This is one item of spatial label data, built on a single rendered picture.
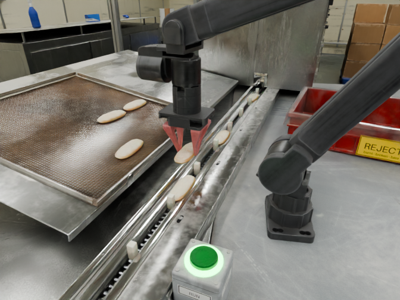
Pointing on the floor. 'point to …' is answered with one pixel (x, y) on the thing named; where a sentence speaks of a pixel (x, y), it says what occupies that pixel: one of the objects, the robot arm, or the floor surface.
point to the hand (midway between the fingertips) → (187, 149)
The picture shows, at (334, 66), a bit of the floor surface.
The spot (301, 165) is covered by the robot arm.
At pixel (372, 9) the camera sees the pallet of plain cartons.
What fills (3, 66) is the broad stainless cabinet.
